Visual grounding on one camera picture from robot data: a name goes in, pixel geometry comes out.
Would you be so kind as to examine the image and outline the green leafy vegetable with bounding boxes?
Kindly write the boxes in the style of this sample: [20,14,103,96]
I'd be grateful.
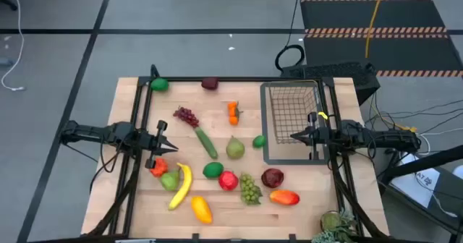
[310,209,360,243]

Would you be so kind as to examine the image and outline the green cucumber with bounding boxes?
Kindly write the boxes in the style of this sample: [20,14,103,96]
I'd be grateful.
[194,126,219,161]

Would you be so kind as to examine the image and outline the red orange mango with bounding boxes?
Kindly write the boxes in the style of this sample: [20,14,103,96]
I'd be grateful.
[268,189,301,207]

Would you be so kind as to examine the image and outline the light green pear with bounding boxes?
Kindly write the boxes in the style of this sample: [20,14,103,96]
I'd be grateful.
[159,168,181,192]

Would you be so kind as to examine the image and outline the large green lime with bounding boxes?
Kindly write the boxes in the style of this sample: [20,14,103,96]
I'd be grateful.
[202,161,225,180]

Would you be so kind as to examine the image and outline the wire mesh basket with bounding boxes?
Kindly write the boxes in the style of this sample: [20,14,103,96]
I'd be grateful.
[265,80,325,145]

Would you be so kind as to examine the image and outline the orange red pepper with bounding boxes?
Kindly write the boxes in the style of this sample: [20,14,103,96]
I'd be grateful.
[149,157,169,179]

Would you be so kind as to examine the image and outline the white paper sheet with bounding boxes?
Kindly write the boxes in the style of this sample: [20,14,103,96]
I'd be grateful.
[390,152,441,210]

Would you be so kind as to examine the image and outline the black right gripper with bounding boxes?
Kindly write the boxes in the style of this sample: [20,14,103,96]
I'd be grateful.
[290,111,341,161]

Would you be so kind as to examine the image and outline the yellow banana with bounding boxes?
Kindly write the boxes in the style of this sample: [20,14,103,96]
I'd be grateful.
[168,162,194,212]

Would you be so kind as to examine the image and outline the orange yellow oblong fruit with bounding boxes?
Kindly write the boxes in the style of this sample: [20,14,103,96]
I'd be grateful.
[190,195,214,225]

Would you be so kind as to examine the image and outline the small green lime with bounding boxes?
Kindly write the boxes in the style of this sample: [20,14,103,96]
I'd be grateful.
[252,134,268,150]

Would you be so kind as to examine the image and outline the orange tangerines with leaf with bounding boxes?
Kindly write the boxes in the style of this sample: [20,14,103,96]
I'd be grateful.
[226,101,244,127]

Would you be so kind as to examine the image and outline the black side cart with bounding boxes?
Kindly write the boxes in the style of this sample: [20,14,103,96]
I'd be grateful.
[375,145,463,236]

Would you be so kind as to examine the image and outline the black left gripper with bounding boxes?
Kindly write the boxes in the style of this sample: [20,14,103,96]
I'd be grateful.
[139,119,179,170]

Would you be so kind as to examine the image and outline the black hanging cable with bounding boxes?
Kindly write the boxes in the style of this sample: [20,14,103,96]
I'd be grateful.
[273,0,307,73]

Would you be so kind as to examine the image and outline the red pomegranate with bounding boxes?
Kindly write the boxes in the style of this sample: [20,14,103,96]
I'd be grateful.
[218,170,240,192]

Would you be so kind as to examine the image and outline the brownish green pear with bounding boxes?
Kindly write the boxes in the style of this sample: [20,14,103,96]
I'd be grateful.
[225,135,246,161]

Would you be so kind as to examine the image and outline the black computer tower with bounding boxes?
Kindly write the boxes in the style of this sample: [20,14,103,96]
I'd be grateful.
[280,61,381,106]

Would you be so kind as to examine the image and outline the yellow hanging cable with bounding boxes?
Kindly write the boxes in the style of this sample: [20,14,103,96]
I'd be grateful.
[364,0,387,59]

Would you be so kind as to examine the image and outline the dark red apple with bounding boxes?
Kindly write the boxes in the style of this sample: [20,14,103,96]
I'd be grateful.
[260,167,285,189]

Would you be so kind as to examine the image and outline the white floor cable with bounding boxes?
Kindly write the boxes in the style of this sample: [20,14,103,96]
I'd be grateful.
[0,0,27,92]

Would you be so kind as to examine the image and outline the green grape bunch with leaf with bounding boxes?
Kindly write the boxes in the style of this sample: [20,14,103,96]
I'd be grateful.
[239,172,264,206]

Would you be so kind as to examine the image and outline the black hazard striped mat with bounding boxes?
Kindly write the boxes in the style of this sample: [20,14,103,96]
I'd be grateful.
[299,0,463,78]

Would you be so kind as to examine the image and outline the dark red grape bunch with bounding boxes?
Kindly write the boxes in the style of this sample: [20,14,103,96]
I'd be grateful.
[172,106,200,129]

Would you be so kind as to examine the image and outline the black aluminium table frame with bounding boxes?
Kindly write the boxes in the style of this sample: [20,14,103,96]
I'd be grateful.
[82,64,390,243]

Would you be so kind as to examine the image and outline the dark red plum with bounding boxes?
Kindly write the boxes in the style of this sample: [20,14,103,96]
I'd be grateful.
[200,77,220,91]

